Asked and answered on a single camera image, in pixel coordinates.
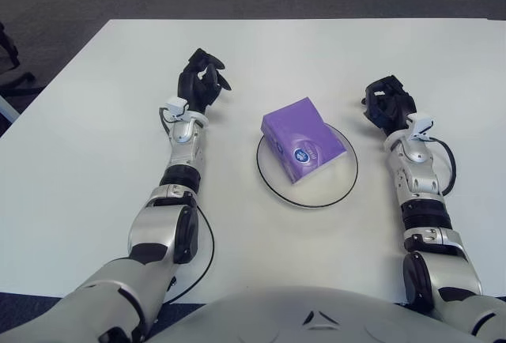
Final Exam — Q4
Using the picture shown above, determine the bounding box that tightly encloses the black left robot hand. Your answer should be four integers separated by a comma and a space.
176, 47, 232, 117

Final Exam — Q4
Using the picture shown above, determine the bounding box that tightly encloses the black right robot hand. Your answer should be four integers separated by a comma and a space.
360, 75, 417, 137

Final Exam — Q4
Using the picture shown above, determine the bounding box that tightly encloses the purple tissue paper pack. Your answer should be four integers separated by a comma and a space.
260, 96, 349, 185

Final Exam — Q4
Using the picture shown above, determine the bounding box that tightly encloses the white plate black rim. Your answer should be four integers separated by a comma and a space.
255, 123, 360, 210

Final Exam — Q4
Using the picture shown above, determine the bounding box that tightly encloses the white left wrist connector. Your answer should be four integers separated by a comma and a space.
164, 97, 189, 122

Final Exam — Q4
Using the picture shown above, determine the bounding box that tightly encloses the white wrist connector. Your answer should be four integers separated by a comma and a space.
409, 112, 436, 141
164, 97, 189, 122

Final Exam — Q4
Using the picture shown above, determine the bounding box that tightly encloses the white right wrist connector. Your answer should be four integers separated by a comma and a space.
409, 112, 436, 141

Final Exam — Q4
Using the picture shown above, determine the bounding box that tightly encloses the black office chair base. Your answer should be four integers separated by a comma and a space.
0, 22, 36, 92

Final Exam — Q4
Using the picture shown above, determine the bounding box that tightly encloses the white table leg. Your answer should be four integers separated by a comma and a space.
0, 96, 20, 124

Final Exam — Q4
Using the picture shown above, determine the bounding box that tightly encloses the grey robot torso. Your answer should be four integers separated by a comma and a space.
156, 285, 506, 343

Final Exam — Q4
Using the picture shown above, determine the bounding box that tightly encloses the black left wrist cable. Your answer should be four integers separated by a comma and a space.
157, 106, 176, 139

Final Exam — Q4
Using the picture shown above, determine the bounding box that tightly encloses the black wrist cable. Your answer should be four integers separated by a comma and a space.
429, 136, 458, 198
157, 106, 176, 139

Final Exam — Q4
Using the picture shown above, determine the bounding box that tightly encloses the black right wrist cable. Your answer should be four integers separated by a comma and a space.
429, 136, 458, 198

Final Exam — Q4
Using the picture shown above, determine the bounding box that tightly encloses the black left elbow cable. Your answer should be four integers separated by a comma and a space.
161, 202, 216, 305

